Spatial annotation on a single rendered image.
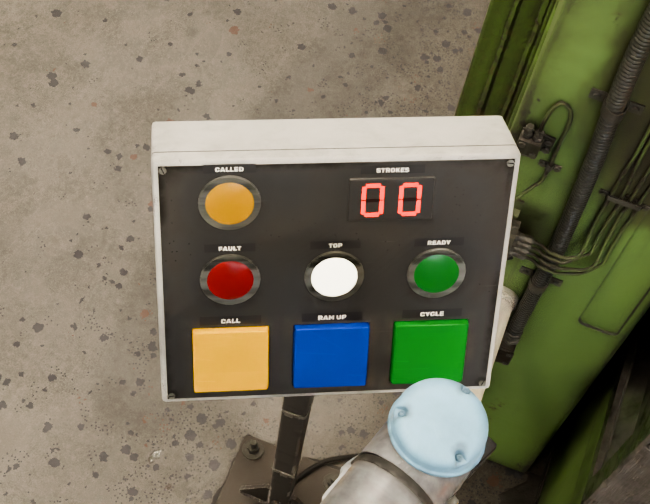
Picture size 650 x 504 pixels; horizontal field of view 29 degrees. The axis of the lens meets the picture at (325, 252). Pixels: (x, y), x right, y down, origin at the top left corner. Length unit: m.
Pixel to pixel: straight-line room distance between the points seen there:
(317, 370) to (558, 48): 0.41
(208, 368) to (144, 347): 1.11
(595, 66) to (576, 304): 0.49
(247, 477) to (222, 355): 1.03
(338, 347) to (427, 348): 0.09
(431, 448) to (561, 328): 0.87
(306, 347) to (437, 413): 0.32
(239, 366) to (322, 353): 0.08
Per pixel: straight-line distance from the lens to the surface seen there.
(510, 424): 2.15
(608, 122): 1.34
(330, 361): 1.26
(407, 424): 0.94
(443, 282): 1.23
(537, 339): 1.84
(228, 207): 1.15
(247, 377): 1.26
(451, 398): 0.96
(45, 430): 2.32
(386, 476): 0.95
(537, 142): 1.42
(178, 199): 1.15
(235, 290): 1.21
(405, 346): 1.26
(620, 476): 1.68
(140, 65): 2.67
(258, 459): 2.27
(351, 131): 1.19
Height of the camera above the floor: 2.17
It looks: 62 degrees down
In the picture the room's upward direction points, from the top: 10 degrees clockwise
